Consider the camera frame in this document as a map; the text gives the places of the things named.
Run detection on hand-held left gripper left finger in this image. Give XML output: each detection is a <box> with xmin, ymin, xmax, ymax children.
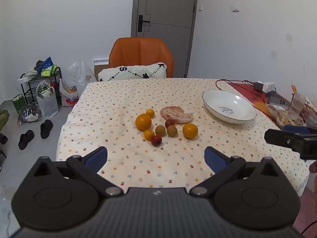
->
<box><xmin>25</xmin><ymin>146</ymin><xmax>124</xmax><ymax>198</ymax></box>

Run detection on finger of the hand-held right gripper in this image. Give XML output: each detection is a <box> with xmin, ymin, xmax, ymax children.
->
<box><xmin>264</xmin><ymin>125</ymin><xmax>317</xmax><ymax>152</ymax></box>

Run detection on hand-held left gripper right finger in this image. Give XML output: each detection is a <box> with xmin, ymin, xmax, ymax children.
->
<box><xmin>189</xmin><ymin>146</ymin><xmax>289</xmax><ymax>198</ymax></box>

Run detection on large orange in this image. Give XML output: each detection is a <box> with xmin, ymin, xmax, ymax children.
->
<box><xmin>182</xmin><ymin>123</ymin><xmax>199</xmax><ymax>139</ymax></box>
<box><xmin>135</xmin><ymin>113</ymin><xmax>152</xmax><ymax>131</ymax></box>

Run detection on curved peeled pomelo segment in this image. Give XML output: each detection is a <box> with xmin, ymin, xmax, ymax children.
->
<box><xmin>175</xmin><ymin>111</ymin><xmax>194</xmax><ymax>124</ymax></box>

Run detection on white ceramic bowl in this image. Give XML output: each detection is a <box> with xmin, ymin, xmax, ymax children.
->
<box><xmin>202</xmin><ymin>89</ymin><xmax>257</xmax><ymax>124</ymax></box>

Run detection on round peeled pomelo segment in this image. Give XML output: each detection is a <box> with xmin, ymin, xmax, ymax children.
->
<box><xmin>160</xmin><ymin>106</ymin><xmax>185</xmax><ymax>123</ymax></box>

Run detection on snack bag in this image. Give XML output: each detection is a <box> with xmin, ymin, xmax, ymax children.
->
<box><xmin>267</xmin><ymin>103</ymin><xmax>306</xmax><ymax>127</ymax></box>

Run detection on clear plastic cup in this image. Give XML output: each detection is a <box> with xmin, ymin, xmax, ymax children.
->
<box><xmin>289</xmin><ymin>92</ymin><xmax>308</xmax><ymax>116</ymax></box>

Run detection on white charger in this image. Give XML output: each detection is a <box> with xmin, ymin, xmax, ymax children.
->
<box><xmin>258</xmin><ymin>81</ymin><xmax>276</xmax><ymax>93</ymax></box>

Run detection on red mat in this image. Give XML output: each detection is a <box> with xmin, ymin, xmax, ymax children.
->
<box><xmin>227</xmin><ymin>83</ymin><xmax>274</xmax><ymax>120</ymax></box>

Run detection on white bag with red print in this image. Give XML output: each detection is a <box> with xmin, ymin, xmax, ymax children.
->
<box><xmin>59</xmin><ymin>79</ymin><xmax>80</xmax><ymax>107</ymax></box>

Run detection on white plastic bag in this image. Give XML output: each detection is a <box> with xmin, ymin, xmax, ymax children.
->
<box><xmin>36</xmin><ymin>80</ymin><xmax>59</xmax><ymax>119</ymax></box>

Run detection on transparent bag with dark contents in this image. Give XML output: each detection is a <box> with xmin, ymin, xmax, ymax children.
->
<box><xmin>20</xmin><ymin>103</ymin><xmax>41</xmax><ymax>123</ymax></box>

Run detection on clear plastic bag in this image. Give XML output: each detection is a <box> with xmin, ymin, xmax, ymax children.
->
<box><xmin>67</xmin><ymin>60</ymin><xmax>93</xmax><ymax>96</ymax></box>

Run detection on black metal rack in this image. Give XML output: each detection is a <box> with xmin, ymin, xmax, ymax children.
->
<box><xmin>20</xmin><ymin>67</ymin><xmax>62</xmax><ymax>105</ymax></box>

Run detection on white fluffy pillow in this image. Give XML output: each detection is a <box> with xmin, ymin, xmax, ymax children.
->
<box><xmin>97</xmin><ymin>62</ymin><xmax>168</xmax><ymax>82</ymax></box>

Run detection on green paper bag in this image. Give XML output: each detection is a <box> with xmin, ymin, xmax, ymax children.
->
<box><xmin>12</xmin><ymin>94</ymin><xmax>26</xmax><ymax>115</ymax></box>

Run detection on green packet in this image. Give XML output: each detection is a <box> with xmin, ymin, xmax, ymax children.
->
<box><xmin>41</xmin><ymin>65</ymin><xmax>57</xmax><ymax>77</ymax></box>

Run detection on green fabric bag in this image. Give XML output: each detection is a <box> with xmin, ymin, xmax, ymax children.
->
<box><xmin>0</xmin><ymin>110</ymin><xmax>11</xmax><ymax>132</ymax></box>

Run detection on blue packet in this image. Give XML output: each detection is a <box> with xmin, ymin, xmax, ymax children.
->
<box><xmin>40</xmin><ymin>57</ymin><xmax>54</xmax><ymax>70</ymax></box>

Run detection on orange chair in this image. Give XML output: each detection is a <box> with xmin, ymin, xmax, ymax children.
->
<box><xmin>108</xmin><ymin>37</ymin><xmax>174</xmax><ymax>79</ymax></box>

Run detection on grey door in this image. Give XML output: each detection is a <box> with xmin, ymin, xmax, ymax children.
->
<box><xmin>131</xmin><ymin>0</ymin><xmax>199</xmax><ymax>79</ymax></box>

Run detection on red cable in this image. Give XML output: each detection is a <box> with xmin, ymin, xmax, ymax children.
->
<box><xmin>215</xmin><ymin>79</ymin><xmax>269</xmax><ymax>104</ymax></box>

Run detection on black door handle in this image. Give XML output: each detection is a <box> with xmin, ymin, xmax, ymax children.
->
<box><xmin>138</xmin><ymin>15</ymin><xmax>151</xmax><ymax>32</ymax></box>

